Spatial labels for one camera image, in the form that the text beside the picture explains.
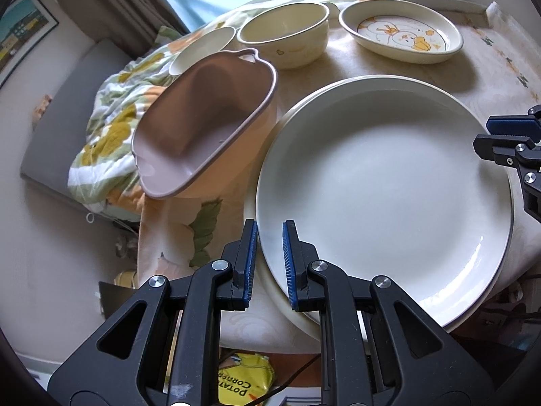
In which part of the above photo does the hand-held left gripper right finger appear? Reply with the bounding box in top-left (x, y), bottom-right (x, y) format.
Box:
top-left (282, 220), bottom-right (495, 406)

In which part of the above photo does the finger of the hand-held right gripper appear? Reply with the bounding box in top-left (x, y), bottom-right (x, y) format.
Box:
top-left (472, 134), bottom-right (541, 221)
top-left (486, 105), bottom-right (541, 136)

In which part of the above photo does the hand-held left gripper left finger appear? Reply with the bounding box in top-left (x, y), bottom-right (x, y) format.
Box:
top-left (47, 219), bottom-right (258, 406)

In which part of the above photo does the large cream plate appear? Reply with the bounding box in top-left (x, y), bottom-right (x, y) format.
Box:
top-left (243, 78), bottom-right (514, 341)

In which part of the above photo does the large white plate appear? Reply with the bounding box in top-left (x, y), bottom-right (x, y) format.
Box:
top-left (255, 75), bottom-right (514, 328)

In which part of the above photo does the pink bowl with handles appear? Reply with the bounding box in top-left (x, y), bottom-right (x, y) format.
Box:
top-left (131, 48), bottom-right (280, 199)

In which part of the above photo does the cream flared bowl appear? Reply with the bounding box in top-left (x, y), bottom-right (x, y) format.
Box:
top-left (169, 26), bottom-right (237, 77)

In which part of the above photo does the yellow snack packet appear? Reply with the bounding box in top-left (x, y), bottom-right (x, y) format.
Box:
top-left (217, 352), bottom-right (275, 406)

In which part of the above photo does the rectangular cream plate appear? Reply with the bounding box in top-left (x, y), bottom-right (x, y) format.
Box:
top-left (395, 0), bottom-right (491, 15)

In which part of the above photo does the oval duck print plate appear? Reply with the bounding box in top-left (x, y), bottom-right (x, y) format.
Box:
top-left (339, 0), bottom-right (464, 65)

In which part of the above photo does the floral blanket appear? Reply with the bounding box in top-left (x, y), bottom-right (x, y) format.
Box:
top-left (68, 0), bottom-right (427, 223)

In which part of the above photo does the pale patterned tablecloth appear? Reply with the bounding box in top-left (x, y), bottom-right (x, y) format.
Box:
top-left (137, 0), bottom-right (541, 354)

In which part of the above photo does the cream bowl with heart print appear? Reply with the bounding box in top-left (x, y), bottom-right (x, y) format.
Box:
top-left (236, 2), bottom-right (330, 69)

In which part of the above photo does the grey cushion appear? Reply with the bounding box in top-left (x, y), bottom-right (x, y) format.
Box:
top-left (19, 39), bottom-right (142, 223)

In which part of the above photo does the beige curtain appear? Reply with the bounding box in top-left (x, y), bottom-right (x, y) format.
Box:
top-left (74, 0), bottom-right (191, 58)

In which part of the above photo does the black cable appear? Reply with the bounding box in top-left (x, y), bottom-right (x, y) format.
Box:
top-left (253, 353), bottom-right (321, 402)

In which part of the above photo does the framed wall picture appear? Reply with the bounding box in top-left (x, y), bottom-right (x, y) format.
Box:
top-left (0, 0), bottom-right (60, 89)

